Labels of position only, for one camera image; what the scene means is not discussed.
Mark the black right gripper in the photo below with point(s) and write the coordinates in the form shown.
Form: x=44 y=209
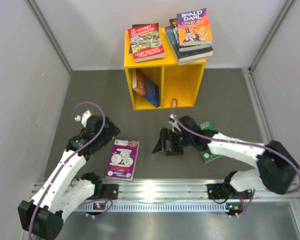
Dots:
x=165 y=135

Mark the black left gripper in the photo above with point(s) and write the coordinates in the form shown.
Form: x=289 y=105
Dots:
x=111 y=131

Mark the green red paperback book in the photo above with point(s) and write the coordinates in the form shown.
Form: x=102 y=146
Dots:
x=206 y=155

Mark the purple white paperback book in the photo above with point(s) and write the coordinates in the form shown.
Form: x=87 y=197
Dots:
x=122 y=160

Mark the dark blue paperback book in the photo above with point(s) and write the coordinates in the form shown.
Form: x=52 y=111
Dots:
x=186 y=57

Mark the teal paperback book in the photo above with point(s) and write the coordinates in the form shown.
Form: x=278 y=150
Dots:
x=190 y=61

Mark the red 13-storey treehouse book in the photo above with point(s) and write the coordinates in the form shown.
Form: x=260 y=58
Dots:
x=146 y=43

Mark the purple Roald Dahl book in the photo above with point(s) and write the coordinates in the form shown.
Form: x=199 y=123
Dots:
x=194 y=28

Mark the black blue treehouse book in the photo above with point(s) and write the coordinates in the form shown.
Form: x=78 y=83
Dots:
x=174 y=24

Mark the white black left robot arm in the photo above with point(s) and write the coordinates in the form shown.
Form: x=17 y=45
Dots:
x=45 y=213

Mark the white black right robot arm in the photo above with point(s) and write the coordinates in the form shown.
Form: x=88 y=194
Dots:
x=273 y=167

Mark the yellow wooden cubby shelf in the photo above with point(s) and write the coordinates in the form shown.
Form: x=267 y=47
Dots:
x=174 y=81

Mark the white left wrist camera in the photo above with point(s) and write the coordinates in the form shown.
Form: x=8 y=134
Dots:
x=83 y=119

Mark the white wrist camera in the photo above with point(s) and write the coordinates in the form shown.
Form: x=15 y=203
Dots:
x=83 y=119
x=174 y=124

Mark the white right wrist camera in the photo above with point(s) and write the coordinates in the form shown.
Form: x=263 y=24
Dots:
x=174 y=124

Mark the aluminium mounting rail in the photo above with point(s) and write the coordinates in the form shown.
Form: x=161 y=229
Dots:
x=146 y=195

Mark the aluminium corner frame post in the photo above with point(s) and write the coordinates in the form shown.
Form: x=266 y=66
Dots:
x=288 y=4

